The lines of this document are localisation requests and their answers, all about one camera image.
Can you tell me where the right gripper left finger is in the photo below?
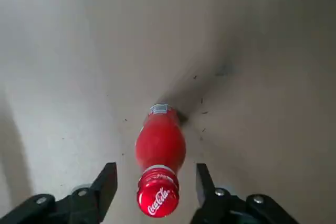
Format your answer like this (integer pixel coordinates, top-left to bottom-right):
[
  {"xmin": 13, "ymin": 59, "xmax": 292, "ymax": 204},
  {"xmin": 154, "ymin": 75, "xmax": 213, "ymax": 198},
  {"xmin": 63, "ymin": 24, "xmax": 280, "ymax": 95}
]
[{"xmin": 0, "ymin": 162, "xmax": 118, "ymax": 224}]

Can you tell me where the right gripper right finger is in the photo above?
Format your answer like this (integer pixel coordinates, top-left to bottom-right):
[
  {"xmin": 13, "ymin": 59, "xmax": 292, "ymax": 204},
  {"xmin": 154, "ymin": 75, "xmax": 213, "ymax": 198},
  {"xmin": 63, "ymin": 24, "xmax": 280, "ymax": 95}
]
[{"xmin": 189, "ymin": 163, "xmax": 297, "ymax": 224}]

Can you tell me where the red cola bottle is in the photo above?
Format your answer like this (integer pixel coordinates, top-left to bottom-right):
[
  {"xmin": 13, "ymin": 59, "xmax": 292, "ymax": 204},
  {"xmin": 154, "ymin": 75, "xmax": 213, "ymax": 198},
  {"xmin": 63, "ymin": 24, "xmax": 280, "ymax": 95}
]
[{"xmin": 134, "ymin": 102, "xmax": 187, "ymax": 219}]

